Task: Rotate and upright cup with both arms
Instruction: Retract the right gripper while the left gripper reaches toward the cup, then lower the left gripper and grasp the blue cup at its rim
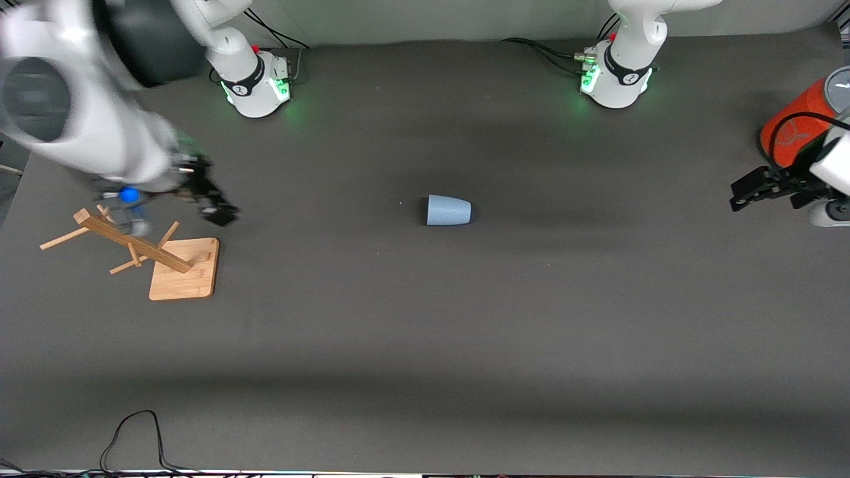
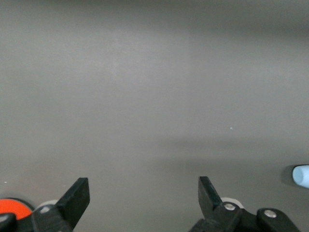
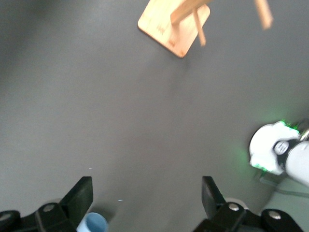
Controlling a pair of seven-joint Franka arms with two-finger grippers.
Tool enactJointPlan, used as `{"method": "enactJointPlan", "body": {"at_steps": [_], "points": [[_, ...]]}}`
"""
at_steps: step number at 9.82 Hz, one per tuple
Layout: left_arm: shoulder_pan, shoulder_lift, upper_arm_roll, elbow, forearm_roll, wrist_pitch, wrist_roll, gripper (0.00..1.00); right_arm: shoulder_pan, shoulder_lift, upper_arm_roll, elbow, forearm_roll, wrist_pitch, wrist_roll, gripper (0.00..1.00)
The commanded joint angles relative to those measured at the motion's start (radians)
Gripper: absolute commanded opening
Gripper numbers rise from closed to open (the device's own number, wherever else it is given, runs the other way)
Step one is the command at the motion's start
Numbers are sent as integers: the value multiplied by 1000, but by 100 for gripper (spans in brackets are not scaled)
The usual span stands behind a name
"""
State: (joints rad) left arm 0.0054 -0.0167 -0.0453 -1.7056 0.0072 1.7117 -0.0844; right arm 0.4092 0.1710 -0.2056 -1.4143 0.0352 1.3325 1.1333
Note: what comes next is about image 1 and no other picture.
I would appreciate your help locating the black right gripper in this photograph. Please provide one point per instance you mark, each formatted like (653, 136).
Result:
(197, 181)

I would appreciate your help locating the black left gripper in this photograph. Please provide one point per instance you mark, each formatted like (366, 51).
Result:
(792, 182)

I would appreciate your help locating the light blue cup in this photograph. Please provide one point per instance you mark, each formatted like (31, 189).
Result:
(448, 210)

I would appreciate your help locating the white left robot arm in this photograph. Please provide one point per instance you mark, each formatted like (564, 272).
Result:
(624, 60)

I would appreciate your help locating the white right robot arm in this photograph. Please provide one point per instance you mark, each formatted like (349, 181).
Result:
(99, 119)

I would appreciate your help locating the wooden cup rack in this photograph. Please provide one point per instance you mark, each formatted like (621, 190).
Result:
(182, 275)

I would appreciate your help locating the orange cylindrical can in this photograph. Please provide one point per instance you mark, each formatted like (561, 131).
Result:
(797, 129)

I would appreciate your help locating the dark grey table mat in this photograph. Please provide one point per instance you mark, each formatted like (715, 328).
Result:
(425, 299)

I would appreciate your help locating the aluminium frame bar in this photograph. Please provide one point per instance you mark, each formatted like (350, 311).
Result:
(842, 26)

